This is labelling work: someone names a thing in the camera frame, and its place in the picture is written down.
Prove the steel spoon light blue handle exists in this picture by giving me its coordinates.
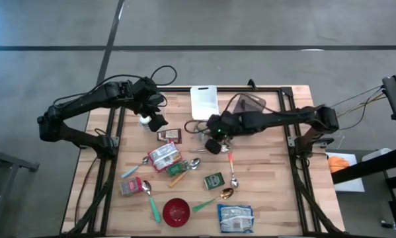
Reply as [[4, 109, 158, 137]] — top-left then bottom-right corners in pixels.
[[120, 155, 150, 179]]

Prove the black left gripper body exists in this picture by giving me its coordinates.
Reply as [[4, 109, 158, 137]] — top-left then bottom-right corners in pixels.
[[138, 93, 168, 116]]

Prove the white sheet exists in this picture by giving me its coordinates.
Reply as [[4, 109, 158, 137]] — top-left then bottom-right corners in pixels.
[[325, 151, 366, 193]]

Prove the red bowl black outside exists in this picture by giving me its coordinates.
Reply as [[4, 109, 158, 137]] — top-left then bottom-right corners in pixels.
[[162, 197, 191, 228]]

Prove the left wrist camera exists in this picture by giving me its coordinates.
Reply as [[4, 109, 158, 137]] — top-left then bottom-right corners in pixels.
[[147, 114, 169, 134]]

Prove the brown snack packet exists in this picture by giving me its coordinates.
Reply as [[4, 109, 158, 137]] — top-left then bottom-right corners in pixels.
[[156, 128, 183, 145]]

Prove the green label spice jar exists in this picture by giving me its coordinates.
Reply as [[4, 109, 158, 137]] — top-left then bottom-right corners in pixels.
[[165, 160, 191, 178]]

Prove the white plastic bin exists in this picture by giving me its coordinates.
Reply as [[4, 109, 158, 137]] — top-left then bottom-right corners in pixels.
[[190, 85, 219, 121]]

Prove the gold spoon green handle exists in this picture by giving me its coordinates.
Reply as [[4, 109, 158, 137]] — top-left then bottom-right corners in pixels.
[[192, 187, 235, 213]]

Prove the steel spoon wooden handle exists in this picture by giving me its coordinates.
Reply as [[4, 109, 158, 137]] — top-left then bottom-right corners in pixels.
[[168, 157, 202, 189]]

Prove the green orange snack packet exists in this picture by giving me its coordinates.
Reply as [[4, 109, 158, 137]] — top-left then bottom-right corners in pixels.
[[196, 130, 214, 147]]

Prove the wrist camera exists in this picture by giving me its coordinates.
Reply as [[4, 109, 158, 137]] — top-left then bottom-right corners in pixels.
[[204, 138, 223, 155], [147, 114, 169, 134]]

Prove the steel spoon teal handle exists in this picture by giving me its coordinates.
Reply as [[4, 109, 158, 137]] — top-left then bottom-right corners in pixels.
[[141, 180, 162, 224]]

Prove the coloured wire bundle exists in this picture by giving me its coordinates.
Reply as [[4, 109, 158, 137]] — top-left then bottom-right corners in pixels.
[[316, 85, 387, 132]]

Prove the blue white snack packet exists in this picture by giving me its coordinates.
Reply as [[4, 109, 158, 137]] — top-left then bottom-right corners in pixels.
[[216, 203, 255, 234]]

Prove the red grey small box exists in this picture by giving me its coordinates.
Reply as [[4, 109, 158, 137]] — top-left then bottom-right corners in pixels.
[[119, 176, 143, 197]]

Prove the black table frame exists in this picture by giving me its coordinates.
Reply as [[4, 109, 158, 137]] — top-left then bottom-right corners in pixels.
[[61, 79, 346, 237]]

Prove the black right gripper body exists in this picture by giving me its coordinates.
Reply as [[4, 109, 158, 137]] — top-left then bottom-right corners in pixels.
[[206, 127, 234, 145]]

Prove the plain steel spoon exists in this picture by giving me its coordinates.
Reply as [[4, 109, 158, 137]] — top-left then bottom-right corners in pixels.
[[188, 141, 233, 155]]

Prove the white plastic tub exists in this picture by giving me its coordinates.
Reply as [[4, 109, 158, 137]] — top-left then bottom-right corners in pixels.
[[362, 147, 393, 163]]

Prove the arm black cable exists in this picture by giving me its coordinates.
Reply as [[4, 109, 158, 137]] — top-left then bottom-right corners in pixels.
[[184, 93, 268, 136], [53, 64, 178, 107]]

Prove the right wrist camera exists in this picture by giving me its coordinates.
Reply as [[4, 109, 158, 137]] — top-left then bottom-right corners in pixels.
[[204, 138, 223, 155]]

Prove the clear plastic container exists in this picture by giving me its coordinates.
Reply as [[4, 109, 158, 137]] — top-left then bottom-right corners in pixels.
[[137, 93, 168, 132]]

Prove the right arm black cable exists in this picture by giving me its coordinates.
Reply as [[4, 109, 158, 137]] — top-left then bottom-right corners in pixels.
[[184, 93, 268, 136]]

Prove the grey side table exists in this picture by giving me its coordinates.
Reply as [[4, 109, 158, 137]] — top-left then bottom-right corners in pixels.
[[0, 144, 40, 238]]

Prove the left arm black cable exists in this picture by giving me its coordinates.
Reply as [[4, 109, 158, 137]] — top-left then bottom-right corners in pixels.
[[53, 64, 178, 107]]

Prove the steel spoon red handle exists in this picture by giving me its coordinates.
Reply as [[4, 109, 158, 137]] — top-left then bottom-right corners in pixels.
[[228, 151, 240, 190]]

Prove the grey translucent plastic bin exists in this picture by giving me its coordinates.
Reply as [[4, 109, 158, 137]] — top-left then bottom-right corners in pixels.
[[231, 93, 268, 115]]

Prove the dark green tea tin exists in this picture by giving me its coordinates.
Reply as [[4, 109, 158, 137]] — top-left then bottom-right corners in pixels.
[[203, 171, 226, 191]]

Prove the red white snack packet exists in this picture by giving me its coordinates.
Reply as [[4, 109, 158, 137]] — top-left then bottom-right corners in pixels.
[[147, 141, 182, 173]]

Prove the orange object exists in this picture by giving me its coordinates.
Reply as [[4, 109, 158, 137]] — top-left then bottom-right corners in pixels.
[[328, 155, 350, 174]]

